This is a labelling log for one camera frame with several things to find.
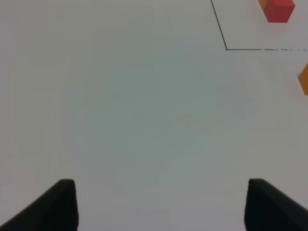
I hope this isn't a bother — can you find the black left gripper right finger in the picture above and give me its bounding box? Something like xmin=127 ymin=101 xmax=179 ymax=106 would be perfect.
xmin=244 ymin=179 xmax=308 ymax=231

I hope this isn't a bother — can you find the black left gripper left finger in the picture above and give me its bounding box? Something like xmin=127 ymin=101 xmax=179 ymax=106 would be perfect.
xmin=0 ymin=179 xmax=79 ymax=231

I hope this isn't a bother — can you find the template red cube block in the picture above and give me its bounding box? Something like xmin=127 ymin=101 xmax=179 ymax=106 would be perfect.
xmin=263 ymin=0 xmax=295 ymax=23

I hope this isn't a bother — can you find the template orange cube block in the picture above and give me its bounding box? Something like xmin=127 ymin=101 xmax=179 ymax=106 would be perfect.
xmin=258 ymin=0 xmax=268 ymax=10

